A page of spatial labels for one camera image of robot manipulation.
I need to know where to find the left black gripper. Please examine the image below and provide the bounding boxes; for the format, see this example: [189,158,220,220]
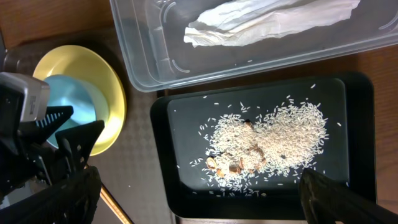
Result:
[1,86,104,196]

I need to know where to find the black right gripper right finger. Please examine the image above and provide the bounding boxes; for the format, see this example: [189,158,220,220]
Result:
[298,169,397,224]

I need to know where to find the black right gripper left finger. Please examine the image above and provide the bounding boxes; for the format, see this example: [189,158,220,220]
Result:
[1,166,102,224]

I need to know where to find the light blue plastic bowl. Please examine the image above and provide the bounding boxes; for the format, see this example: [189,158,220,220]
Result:
[44,75,109,131]

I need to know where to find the wooden chopstick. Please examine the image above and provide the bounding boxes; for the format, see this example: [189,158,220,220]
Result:
[100,183,134,224]

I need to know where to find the yellow plastic plate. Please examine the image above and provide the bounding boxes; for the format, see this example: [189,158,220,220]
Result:
[33,45,127,156]

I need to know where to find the rice and nut scraps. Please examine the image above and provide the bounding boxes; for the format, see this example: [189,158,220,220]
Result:
[172,83,343,197]

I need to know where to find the white paper napkin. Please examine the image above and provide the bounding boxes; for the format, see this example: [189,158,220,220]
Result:
[183,0,360,47]

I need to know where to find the clear plastic waste bin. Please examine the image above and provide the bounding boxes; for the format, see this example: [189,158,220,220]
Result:
[110,0,397,92]

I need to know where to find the brown plastic serving tray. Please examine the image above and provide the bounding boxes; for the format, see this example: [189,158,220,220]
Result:
[1,28,174,223]

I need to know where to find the black plastic tray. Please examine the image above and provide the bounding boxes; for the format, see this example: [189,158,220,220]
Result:
[150,72,377,220]

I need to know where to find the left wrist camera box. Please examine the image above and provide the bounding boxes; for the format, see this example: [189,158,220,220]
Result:
[1,72,50,122]

